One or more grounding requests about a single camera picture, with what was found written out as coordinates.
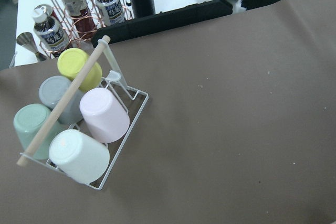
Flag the pink upturned cup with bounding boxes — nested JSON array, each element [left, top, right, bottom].
[[79, 88, 130, 144]]

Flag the yellow upturned cup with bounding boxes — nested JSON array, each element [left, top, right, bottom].
[[57, 48, 102, 92]]

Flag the white upturned cup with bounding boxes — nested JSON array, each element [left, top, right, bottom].
[[49, 129, 110, 184]]

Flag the grey upturned cup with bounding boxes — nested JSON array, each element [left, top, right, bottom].
[[39, 76, 84, 124]]

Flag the mint upturned cup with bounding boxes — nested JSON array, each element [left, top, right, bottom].
[[13, 103, 66, 160]]

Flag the black long case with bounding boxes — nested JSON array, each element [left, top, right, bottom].
[[91, 0, 233, 46]]

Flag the drink bottle white cap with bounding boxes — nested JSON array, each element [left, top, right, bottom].
[[32, 9, 70, 52]]

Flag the steel jigger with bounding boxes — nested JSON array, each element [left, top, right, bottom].
[[16, 32, 49, 62]]

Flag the white wire cup rack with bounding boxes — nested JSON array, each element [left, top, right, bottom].
[[17, 35, 149, 190]]

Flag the copper wire bottle rack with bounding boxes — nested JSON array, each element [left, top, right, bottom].
[[35, 0, 133, 58]]

